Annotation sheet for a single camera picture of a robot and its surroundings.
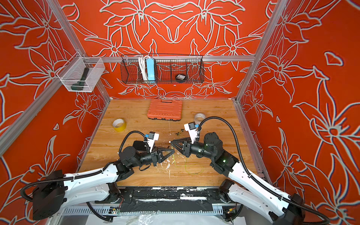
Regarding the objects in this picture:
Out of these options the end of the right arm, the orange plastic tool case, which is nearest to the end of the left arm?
the end of the right arm

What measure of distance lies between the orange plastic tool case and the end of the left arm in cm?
42

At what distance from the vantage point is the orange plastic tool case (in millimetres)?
1052

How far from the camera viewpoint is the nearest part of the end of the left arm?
1.94 feet
